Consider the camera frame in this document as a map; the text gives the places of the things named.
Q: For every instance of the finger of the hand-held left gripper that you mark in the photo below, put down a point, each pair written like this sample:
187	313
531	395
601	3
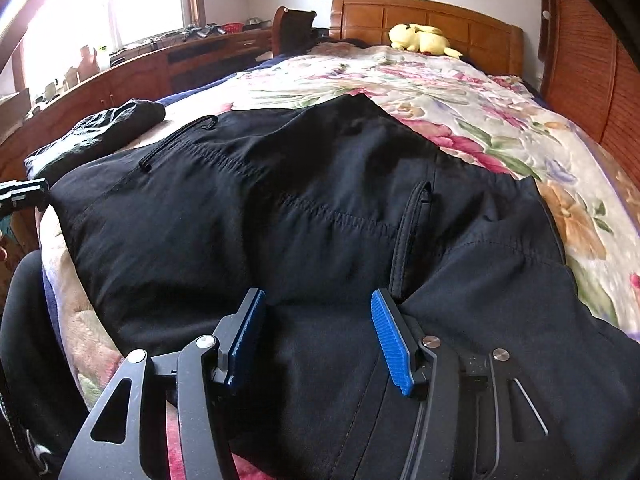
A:
25	192

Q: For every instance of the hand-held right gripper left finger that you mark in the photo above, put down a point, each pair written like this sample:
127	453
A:
245	340

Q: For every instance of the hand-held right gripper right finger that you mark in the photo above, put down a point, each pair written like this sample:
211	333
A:
392	340

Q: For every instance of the black pants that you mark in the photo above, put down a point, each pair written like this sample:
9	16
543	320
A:
250	200

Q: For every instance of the dark grey folded garment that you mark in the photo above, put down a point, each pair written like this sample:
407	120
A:
100	130

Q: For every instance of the brown ceramic figure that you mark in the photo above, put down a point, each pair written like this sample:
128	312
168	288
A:
89	60

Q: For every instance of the wooden desk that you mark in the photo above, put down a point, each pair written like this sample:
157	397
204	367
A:
140	75

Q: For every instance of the person's black clothing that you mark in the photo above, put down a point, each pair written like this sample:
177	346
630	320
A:
30	360

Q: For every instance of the window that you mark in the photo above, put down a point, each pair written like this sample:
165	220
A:
100	10

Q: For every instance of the black gadgets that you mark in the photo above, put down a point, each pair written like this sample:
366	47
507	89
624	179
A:
200	32

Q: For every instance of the floral blanket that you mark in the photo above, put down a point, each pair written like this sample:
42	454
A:
450	100

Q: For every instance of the navy bed sheet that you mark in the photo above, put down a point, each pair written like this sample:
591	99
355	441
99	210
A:
250	71

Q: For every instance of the red basket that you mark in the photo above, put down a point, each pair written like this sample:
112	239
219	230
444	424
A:
231	28

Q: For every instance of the yellow plush toy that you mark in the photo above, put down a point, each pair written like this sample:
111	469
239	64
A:
420	37

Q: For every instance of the wooden chair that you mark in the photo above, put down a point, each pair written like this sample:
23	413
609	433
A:
295	30

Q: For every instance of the wooden bed headboard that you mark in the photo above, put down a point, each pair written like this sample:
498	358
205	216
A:
370	20

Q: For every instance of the wooden slatted wardrobe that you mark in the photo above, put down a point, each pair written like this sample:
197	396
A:
580	50

